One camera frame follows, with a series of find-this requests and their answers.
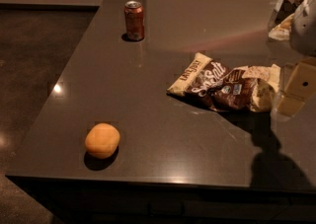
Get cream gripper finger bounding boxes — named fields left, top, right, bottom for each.
left=271, top=57, right=316, bottom=121

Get red coke can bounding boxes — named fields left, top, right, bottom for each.
left=124, top=0, right=144, bottom=41

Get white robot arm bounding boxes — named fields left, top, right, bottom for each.
left=271, top=0, right=316, bottom=121

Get brown chip bag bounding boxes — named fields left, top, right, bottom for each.
left=167, top=52, right=280, bottom=112

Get snack packet at back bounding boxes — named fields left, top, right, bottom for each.
left=269, top=14, right=294, bottom=41

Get black tray at back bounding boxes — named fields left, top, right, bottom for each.
left=268, top=0, right=296, bottom=29

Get orange fruit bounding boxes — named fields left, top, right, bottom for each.
left=85, top=123, right=120, bottom=159

